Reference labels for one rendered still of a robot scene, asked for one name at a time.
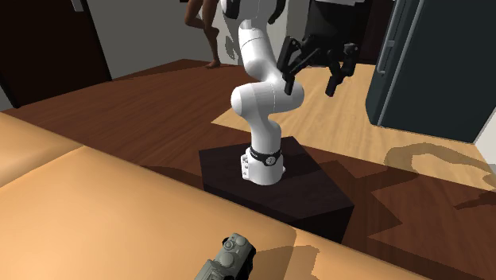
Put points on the brown human figure statue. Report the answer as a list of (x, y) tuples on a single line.
[(211, 35)]

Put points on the dark grey refrigerator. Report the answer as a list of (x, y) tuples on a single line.
[(438, 66)]

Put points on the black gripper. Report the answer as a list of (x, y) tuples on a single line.
[(324, 51)]

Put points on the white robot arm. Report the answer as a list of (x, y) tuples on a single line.
[(257, 101)]

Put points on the tan sofa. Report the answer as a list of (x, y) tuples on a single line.
[(97, 217)]

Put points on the dark brown door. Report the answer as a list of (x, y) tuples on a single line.
[(46, 46)]

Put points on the grey camera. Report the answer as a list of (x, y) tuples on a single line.
[(228, 260)]

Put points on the dark robot stand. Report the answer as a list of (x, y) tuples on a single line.
[(302, 194)]

